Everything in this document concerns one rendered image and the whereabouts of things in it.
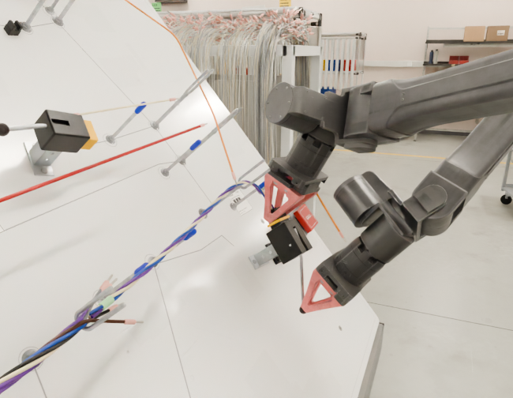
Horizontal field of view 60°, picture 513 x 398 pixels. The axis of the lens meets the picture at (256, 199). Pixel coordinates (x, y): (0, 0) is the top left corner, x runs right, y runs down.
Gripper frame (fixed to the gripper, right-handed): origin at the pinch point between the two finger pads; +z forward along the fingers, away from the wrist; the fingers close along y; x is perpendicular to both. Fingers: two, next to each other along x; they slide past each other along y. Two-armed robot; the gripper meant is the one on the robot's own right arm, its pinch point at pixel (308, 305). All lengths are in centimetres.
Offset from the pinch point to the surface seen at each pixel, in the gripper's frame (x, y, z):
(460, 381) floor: 67, -148, 49
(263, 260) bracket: -10.1, 0.9, 0.7
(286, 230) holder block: -10.5, 2.1, -6.7
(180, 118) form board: -39.5, -0.8, -3.7
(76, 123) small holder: -30.9, 29.4, -8.8
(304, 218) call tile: -13.4, -16.5, -2.3
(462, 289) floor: 50, -236, 43
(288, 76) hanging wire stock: -52, -54, -11
